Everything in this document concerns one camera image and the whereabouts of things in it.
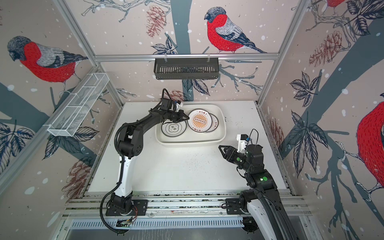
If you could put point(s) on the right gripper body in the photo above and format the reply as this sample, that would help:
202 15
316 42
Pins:
239 159

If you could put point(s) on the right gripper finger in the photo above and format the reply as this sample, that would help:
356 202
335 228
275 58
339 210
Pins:
227 154
223 148

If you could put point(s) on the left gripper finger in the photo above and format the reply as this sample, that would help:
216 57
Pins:
181 114
182 119

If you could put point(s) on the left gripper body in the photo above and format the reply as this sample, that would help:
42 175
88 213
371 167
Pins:
173 116

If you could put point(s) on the white clover plate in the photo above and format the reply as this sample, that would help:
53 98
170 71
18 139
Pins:
171 130

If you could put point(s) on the orange sunburst plate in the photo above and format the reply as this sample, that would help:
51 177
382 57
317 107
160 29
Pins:
200 120
214 125

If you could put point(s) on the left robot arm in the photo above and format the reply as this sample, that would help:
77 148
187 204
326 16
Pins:
129 143

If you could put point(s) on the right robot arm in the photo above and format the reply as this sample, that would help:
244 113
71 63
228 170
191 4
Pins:
262 200

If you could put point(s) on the white plastic bin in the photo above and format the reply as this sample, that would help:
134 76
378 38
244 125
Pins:
190 138

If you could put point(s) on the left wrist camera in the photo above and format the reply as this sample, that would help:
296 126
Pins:
177 105

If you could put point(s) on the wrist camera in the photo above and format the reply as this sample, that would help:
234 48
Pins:
243 140
177 105

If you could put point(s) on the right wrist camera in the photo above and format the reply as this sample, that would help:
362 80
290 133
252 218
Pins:
243 140

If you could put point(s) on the black hanging wire basket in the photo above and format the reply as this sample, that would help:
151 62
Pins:
186 69

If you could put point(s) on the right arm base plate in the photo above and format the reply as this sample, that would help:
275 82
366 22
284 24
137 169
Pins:
233 206

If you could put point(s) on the horizontal aluminium rail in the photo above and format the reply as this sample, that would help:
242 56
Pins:
148 58

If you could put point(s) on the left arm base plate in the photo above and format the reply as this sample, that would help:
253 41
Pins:
139 208

